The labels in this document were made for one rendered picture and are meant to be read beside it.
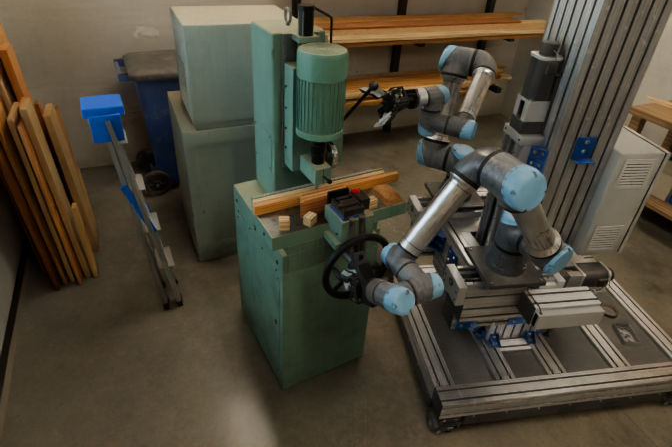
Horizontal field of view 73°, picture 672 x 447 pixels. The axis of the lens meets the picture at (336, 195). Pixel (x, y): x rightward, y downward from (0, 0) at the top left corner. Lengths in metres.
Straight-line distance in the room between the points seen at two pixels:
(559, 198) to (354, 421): 1.28
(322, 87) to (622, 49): 0.97
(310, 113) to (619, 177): 1.15
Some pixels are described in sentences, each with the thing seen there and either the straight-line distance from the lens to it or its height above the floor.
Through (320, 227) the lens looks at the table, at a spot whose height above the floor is 0.89.
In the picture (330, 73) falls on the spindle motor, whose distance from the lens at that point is 1.55.
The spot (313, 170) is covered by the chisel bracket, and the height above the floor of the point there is 1.06.
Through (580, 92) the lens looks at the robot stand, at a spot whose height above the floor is 1.44.
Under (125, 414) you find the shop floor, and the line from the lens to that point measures 2.37.
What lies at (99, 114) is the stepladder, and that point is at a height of 1.13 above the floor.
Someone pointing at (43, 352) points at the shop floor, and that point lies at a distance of 2.74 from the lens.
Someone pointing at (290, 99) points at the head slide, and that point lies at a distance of 1.74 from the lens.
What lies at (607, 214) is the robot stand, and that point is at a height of 0.97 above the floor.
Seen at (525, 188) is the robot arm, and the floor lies 1.33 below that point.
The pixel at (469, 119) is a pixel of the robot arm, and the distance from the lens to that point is 1.82.
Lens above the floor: 1.91
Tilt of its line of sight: 32 degrees down
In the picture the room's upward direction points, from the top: 4 degrees clockwise
